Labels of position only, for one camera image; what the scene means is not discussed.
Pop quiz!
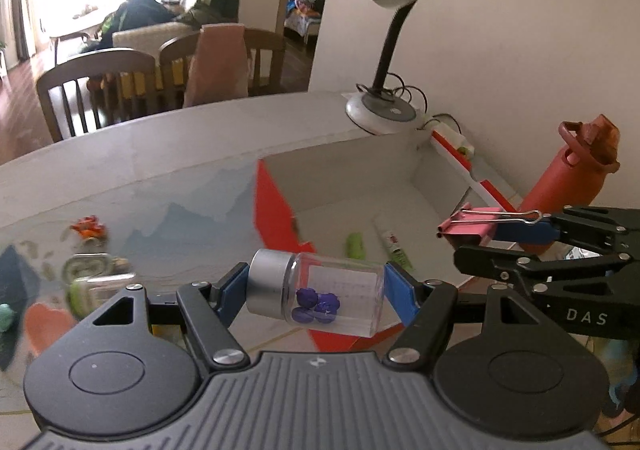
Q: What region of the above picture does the red water bottle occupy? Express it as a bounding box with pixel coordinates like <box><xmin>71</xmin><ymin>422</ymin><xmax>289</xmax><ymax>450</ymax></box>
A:
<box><xmin>517</xmin><ymin>114</ymin><xmax>622</xmax><ymax>255</ymax></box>

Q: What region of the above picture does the pink heart-shaped object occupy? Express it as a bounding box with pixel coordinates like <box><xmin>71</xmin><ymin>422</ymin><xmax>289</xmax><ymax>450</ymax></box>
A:
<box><xmin>24</xmin><ymin>304</ymin><xmax>74</xmax><ymax>359</ymax></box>

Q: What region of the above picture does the white tube green label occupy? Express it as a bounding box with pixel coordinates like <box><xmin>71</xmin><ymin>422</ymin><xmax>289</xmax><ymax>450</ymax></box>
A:
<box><xmin>374</xmin><ymin>222</ymin><xmax>416</xmax><ymax>273</ymax></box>

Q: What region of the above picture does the dark clothing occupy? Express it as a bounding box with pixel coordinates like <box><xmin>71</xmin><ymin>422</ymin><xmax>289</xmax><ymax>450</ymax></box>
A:
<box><xmin>101</xmin><ymin>0</ymin><xmax>177</xmax><ymax>46</ymax></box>

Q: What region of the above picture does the small glass jar silver lid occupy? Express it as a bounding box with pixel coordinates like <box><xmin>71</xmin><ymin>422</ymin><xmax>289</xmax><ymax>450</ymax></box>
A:
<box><xmin>247</xmin><ymin>249</ymin><xmax>387</xmax><ymax>338</ymax></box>

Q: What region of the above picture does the glass bottle green lid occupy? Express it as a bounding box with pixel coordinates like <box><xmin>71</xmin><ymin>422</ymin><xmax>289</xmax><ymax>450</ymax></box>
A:
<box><xmin>69</xmin><ymin>272</ymin><xmax>137</xmax><ymax>319</ymax></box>

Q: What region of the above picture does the white power strip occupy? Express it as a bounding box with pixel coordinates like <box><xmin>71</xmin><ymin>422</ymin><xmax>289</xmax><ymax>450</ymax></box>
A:
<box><xmin>425</xmin><ymin>122</ymin><xmax>476</xmax><ymax>161</ymax></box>

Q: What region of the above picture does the dark wooden chair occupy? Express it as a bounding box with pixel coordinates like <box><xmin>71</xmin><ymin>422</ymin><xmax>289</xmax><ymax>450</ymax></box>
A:
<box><xmin>244</xmin><ymin>28</ymin><xmax>287</xmax><ymax>97</ymax></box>
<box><xmin>36</xmin><ymin>48</ymin><xmax>157</xmax><ymax>143</ymax></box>
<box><xmin>159</xmin><ymin>32</ymin><xmax>202</xmax><ymax>110</ymax></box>

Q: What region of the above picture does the orange toy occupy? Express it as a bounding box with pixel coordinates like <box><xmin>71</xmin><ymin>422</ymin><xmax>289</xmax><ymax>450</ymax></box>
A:
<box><xmin>69</xmin><ymin>216</ymin><xmax>107</xmax><ymax>243</ymax></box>

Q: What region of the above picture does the yellow seat cushion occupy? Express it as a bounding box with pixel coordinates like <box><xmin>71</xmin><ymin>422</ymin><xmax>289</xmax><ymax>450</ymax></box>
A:
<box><xmin>89</xmin><ymin>60</ymin><xmax>187</xmax><ymax>101</ymax></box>

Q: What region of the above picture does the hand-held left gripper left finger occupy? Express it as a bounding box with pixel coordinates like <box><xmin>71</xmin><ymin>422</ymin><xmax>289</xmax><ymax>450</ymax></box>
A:
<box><xmin>80</xmin><ymin>261</ymin><xmax>251</xmax><ymax>372</ymax></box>

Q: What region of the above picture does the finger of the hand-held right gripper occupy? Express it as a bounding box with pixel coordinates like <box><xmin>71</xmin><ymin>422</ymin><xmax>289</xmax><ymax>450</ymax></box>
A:
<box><xmin>492</xmin><ymin>206</ymin><xmax>640</xmax><ymax>253</ymax></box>
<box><xmin>453</xmin><ymin>244</ymin><xmax>635</xmax><ymax>295</ymax></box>

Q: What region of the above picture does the bed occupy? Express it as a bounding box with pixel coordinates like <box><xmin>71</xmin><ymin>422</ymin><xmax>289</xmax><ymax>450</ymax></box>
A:
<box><xmin>284</xmin><ymin>0</ymin><xmax>332</xmax><ymax>39</ymax></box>

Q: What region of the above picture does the pink cloth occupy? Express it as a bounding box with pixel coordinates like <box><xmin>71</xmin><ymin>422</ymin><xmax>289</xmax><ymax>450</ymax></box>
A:
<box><xmin>182</xmin><ymin>24</ymin><xmax>250</xmax><ymax>108</ymax></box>

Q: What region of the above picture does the pink binder clip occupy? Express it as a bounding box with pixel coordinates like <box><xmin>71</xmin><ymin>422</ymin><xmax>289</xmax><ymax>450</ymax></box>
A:
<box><xmin>436</xmin><ymin>204</ymin><xmax>544</xmax><ymax>245</ymax></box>

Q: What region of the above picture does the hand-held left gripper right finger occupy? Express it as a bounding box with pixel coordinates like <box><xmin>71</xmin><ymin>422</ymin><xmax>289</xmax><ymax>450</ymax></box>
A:
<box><xmin>384</xmin><ymin>262</ymin><xmax>548</xmax><ymax>372</ymax></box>

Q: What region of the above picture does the beige sofa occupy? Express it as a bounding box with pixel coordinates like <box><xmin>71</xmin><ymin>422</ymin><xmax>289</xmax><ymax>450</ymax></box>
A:
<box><xmin>112</xmin><ymin>0</ymin><xmax>242</xmax><ymax>55</ymax></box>

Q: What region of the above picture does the black lamp cable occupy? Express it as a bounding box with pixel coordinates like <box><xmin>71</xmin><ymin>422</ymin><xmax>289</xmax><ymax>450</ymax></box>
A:
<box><xmin>385</xmin><ymin>74</ymin><xmax>461</xmax><ymax>131</ymax></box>

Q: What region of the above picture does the orange and white cardboard box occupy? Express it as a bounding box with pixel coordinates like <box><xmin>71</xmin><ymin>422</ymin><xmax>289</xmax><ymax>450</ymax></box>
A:
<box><xmin>254</xmin><ymin>130</ymin><xmax>526</xmax><ymax>356</ymax></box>

